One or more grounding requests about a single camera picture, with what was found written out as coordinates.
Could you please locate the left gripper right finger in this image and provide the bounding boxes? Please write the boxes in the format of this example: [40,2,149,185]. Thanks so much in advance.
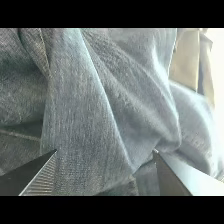
[152,148,224,197]

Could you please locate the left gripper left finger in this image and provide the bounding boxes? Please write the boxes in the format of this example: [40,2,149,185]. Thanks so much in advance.
[0,149,59,197]

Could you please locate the dark jeans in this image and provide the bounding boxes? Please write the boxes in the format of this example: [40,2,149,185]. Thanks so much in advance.
[0,27,224,197]

